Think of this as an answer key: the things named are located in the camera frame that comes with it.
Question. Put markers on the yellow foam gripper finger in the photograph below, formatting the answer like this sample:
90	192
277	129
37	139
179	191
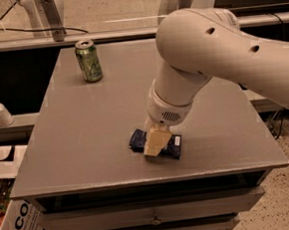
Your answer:
156	140

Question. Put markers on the metal frame post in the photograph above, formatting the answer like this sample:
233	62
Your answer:
54	11

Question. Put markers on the grey drawer cabinet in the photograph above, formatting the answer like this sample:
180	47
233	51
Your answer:
81	174

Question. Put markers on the dark blue rxbar wrapper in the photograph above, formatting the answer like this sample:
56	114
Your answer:
172	148

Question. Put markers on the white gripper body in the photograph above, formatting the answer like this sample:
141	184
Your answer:
162	112

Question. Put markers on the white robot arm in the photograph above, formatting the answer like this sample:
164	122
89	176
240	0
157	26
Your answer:
197	45

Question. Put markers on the green soda can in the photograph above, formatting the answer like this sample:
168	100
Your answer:
87	57

